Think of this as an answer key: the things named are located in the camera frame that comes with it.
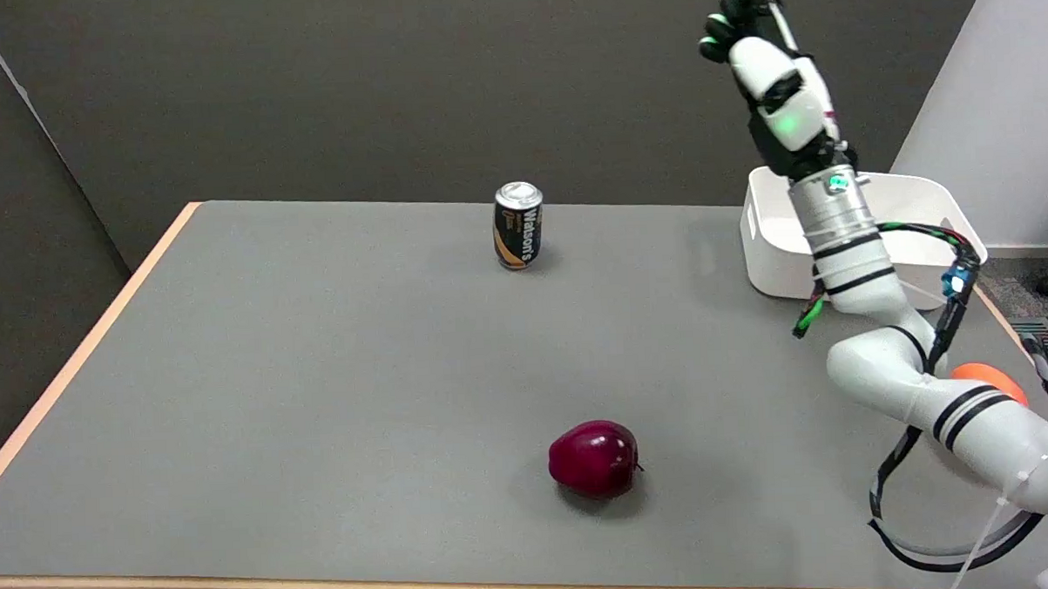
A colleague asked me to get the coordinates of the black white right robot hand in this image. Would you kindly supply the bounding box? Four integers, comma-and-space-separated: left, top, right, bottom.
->
697, 0, 852, 185

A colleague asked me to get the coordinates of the black Watsons drink can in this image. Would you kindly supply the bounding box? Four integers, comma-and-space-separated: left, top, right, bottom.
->
491, 180, 547, 272

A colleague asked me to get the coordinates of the white plastic bin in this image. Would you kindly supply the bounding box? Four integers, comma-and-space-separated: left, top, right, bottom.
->
739, 158, 991, 304

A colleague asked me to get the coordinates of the orange round fruit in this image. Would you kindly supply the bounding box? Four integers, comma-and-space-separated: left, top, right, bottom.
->
951, 361, 1029, 410

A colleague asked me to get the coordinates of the dark red apple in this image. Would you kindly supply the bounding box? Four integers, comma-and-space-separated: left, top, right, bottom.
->
547, 418, 646, 502

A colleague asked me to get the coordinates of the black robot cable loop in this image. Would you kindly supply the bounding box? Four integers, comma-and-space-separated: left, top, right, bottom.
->
788, 216, 1048, 579

